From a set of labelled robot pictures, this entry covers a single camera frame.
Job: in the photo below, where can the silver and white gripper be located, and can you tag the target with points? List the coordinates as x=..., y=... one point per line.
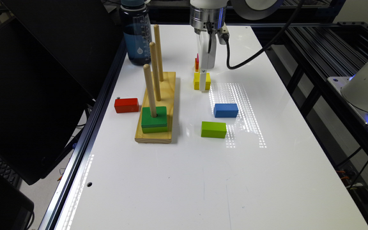
x=206, y=24

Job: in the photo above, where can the yellow cube block with hole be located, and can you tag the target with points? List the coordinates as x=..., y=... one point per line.
x=196, y=81

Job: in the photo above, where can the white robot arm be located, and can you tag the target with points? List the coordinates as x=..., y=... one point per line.
x=247, y=9

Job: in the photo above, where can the orange square block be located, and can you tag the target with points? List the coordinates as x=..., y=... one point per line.
x=196, y=65

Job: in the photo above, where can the blue rectangular block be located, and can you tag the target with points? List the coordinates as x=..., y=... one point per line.
x=225, y=110

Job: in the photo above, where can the light green rectangular block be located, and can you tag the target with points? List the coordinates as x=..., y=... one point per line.
x=213, y=129

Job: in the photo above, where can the dark green square block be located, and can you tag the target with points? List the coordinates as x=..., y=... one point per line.
x=160, y=120

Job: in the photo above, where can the light green square block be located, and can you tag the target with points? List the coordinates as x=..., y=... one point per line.
x=156, y=129

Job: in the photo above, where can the red rectangular block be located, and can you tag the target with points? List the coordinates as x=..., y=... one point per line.
x=123, y=105

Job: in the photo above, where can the wooden peg base board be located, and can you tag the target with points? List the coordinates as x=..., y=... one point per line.
x=167, y=90

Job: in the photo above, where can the middle wooden peg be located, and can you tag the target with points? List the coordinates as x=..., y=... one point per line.
x=154, y=64

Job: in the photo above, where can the wooden peg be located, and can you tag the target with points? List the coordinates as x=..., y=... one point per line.
x=150, y=91
x=154, y=64
x=159, y=52

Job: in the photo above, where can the rear wooden peg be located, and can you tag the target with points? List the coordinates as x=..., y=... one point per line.
x=159, y=52

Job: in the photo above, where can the front wooden peg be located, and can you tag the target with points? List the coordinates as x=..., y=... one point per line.
x=150, y=91

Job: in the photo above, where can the blue water bottle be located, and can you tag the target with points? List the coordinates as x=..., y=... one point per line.
x=134, y=16

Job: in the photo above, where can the black monitor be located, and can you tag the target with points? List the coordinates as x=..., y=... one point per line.
x=54, y=58

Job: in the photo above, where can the black keyboard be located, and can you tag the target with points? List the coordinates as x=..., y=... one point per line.
x=9, y=174

